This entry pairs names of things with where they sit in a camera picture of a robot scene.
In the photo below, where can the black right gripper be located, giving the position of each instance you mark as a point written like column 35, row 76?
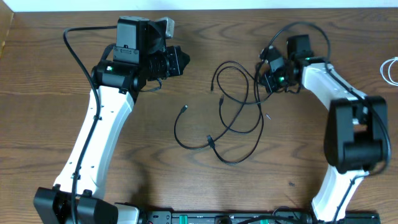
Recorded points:
column 269, row 83

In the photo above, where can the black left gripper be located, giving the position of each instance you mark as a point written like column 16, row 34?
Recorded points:
column 178, row 60

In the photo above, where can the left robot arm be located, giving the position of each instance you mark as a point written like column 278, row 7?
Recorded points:
column 139, row 54

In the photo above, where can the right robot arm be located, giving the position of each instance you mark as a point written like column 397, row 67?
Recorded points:
column 356, row 136

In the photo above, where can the cardboard box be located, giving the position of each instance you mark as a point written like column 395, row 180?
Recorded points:
column 6, row 18

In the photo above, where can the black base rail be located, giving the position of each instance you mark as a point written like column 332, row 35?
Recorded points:
column 281, row 216

